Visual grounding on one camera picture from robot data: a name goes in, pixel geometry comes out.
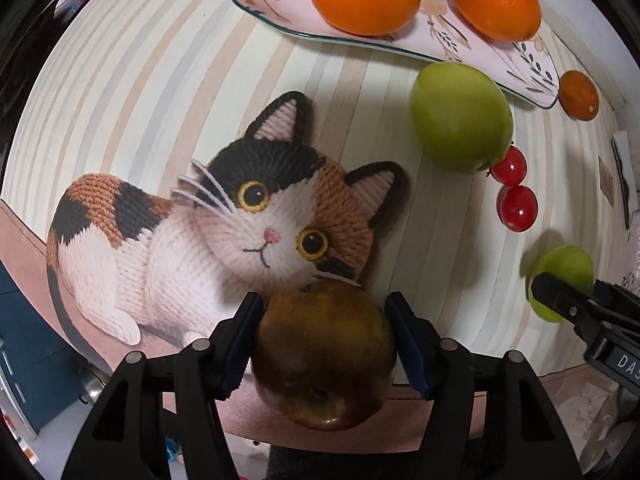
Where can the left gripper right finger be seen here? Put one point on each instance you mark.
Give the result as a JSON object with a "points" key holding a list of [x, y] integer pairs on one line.
{"points": [[417, 344]]}

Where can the small dark orange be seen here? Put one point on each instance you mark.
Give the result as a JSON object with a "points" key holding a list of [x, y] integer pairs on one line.
{"points": [[578, 96]]}

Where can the floral oval ceramic plate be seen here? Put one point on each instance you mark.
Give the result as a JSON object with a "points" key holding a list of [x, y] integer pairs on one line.
{"points": [[431, 29]]}

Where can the dark brown apple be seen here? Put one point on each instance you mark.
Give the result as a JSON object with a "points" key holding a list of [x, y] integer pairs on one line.
{"points": [[324, 355]]}

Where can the red cherry tomato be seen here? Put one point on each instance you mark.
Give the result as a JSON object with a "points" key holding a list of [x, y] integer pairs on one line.
{"points": [[512, 170], [517, 207]]}

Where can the green apple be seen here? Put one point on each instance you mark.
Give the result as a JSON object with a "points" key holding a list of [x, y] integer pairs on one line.
{"points": [[568, 263], [461, 117]]}

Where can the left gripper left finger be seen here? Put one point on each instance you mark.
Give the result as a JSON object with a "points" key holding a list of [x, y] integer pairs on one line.
{"points": [[234, 341]]}

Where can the striped cat print table mat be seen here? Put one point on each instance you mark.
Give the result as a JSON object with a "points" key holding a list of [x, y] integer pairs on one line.
{"points": [[167, 156]]}

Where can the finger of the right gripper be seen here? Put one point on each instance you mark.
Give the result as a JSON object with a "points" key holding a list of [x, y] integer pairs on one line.
{"points": [[570, 303]]}

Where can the blue kitchen cabinet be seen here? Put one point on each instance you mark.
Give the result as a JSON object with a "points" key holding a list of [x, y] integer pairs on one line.
{"points": [[40, 367]]}

